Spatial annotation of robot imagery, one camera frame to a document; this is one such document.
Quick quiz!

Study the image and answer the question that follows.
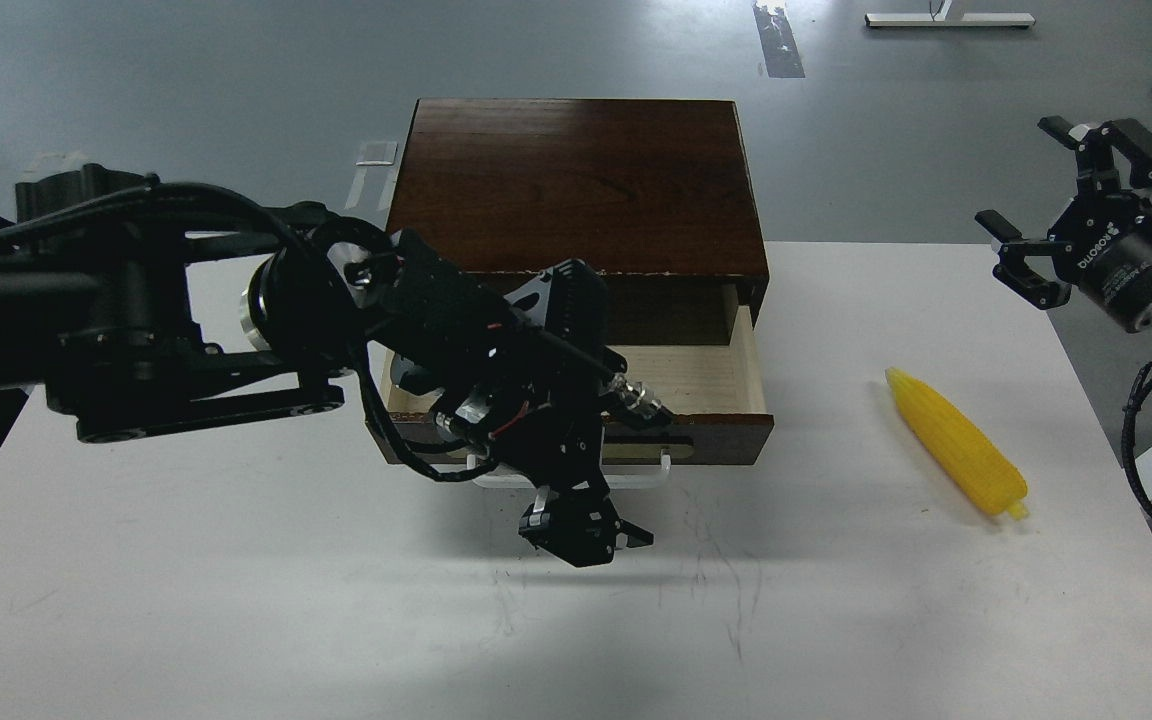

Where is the yellow plastic corn cob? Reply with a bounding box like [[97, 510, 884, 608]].
[[884, 366, 1029, 521]]

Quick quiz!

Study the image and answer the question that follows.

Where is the grey floor tape strip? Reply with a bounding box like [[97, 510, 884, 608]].
[[751, 1, 806, 79]]

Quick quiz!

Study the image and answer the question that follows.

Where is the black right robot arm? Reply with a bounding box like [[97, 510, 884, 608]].
[[975, 115, 1152, 521]]

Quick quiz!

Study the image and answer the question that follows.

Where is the wooden drawer with white handle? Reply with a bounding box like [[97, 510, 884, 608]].
[[366, 305, 775, 491]]

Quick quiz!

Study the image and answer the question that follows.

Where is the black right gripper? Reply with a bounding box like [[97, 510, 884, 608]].
[[973, 118, 1152, 333]]

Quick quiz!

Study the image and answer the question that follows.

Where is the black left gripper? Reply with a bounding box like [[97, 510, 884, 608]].
[[431, 381, 655, 568]]

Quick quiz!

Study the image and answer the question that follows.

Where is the dark wooden cabinet box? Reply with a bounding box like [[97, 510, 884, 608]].
[[387, 97, 771, 344]]

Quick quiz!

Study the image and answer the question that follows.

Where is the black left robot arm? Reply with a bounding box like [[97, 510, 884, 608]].
[[0, 164, 673, 568]]

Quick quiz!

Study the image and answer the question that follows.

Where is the white metal stand base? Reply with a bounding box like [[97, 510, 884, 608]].
[[864, 1, 1036, 29]]

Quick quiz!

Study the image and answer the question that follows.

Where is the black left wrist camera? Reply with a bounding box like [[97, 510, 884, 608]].
[[348, 232, 673, 429]]

